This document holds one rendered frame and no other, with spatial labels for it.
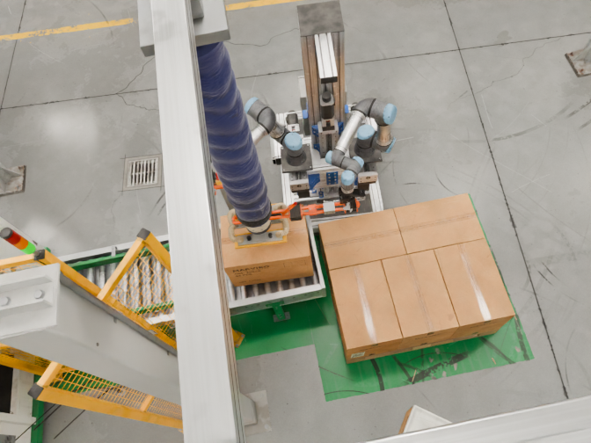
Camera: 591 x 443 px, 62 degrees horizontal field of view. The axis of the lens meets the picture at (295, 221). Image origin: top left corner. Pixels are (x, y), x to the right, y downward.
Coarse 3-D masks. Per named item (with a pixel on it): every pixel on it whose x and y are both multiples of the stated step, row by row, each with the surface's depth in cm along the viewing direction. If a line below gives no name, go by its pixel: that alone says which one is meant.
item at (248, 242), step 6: (240, 234) 323; (246, 234) 323; (252, 234) 322; (270, 234) 318; (246, 240) 320; (252, 240) 320; (270, 240) 319; (276, 240) 318; (282, 240) 319; (240, 246) 319; (246, 246) 319; (252, 246) 319
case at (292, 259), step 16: (224, 224) 350; (272, 224) 346; (304, 224) 344; (224, 240) 344; (288, 240) 340; (304, 240) 339; (224, 256) 339; (240, 256) 338; (256, 256) 337; (272, 256) 336; (288, 256) 335; (304, 256) 334; (240, 272) 347; (256, 272) 350; (272, 272) 354; (288, 272) 358; (304, 272) 361
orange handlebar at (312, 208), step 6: (216, 186) 327; (222, 186) 326; (336, 204) 313; (342, 204) 313; (276, 210) 315; (282, 210) 314; (312, 210) 312; (318, 210) 312; (336, 210) 311; (342, 210) 312; (234, 216) 316; (276, 216) 313; (282, 216) 313; (288, 216) 313; (234, 222) 314; (240, 222) 314
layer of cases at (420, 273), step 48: (336, 240) 381; (384, 240) 377; (432, 240) 374; (480, 240) 370; (336, 288) 364; (384, 288) 361; (432, 288) 357; (480, 288) 354; (384, 336) 346; (432, 336) 357
